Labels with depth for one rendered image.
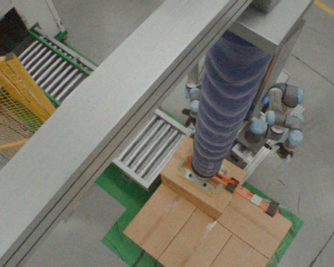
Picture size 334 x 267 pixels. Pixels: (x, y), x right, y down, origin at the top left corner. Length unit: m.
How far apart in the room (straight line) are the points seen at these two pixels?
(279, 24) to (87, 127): 0.57
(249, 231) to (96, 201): 1.68
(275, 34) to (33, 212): 0.67
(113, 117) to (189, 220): 2.52
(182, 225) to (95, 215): 1.10
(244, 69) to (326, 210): 2.98
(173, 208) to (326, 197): 1.80
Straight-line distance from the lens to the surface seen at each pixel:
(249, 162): 3.52
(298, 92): 2.27
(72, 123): 0.53
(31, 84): 2.20
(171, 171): 2.66
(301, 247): 3.75
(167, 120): 3.20
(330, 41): 4.98
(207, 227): 2.99
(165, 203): 3.01
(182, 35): 0.59
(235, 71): 1.10
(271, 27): 0.87
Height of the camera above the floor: 3.51
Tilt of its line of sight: 68 degrees down
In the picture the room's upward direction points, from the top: 5 degrees counter-clockwise
